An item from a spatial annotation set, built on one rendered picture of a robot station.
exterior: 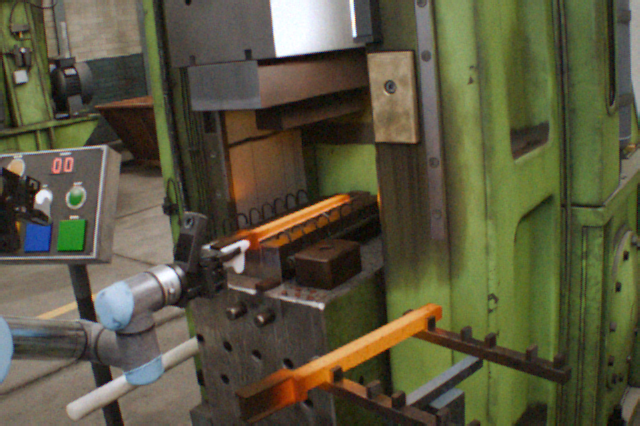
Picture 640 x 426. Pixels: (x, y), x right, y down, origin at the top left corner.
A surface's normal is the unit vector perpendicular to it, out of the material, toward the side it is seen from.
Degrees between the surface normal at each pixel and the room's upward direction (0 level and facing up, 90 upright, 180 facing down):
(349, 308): 90
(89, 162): 60
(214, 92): 90
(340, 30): 90
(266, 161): 90
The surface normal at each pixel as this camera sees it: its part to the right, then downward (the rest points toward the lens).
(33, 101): 0.64, -0.07
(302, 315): -0.59, 0.26
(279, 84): 0.80, 0.07
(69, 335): 0.88, -0.32
